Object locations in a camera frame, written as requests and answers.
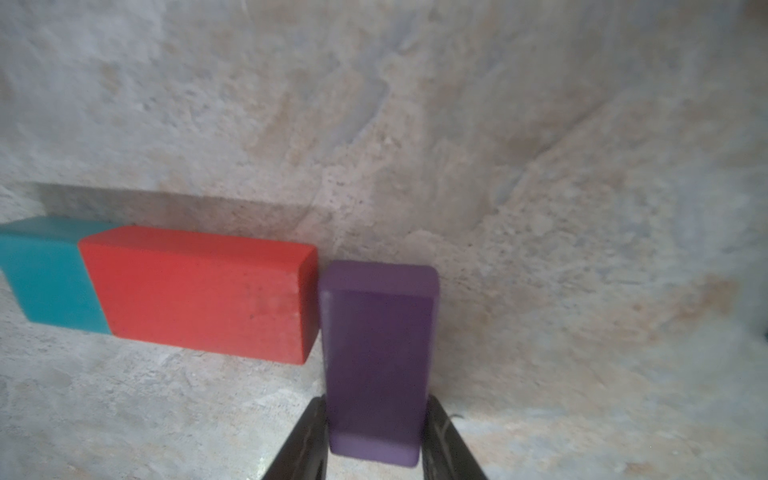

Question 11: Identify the dark purple block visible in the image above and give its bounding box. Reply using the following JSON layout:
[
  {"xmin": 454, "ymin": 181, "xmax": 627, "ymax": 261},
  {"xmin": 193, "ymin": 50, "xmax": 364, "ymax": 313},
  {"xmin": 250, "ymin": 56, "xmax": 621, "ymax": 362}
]
[{"xmin": 318, "ymin": 260, "xmax": 440, "ymax": 468}]

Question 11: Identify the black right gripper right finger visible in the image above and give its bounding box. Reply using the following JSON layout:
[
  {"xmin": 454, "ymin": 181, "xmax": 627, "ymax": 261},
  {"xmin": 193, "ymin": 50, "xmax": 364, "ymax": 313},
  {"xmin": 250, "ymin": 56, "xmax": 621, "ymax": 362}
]
[{"xmin": 421, "ymin": 395, "xmax": 488, "ymax": 480}]

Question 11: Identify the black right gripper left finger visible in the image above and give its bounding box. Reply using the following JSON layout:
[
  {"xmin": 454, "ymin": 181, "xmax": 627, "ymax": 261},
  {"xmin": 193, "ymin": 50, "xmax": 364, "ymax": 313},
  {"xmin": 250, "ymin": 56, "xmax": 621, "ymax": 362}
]
[{"xmin": 262, "ymin": 396, "xmax": 329, "ymax": 480}]

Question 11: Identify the red block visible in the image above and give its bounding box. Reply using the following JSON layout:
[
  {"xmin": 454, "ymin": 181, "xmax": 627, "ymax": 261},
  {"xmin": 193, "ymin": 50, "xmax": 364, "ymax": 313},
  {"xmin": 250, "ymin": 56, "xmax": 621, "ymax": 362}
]
[{"xmin": 78, "ymin": 226, "xmax": 319, "ymax": 365}]

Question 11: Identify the teal cube block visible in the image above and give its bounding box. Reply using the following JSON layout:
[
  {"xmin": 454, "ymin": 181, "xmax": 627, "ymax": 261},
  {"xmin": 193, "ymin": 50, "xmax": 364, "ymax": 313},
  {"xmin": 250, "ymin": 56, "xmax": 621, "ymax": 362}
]
[{"xmin": 1, "ymin": 216, "xmax": 116, "ymax": 335}]

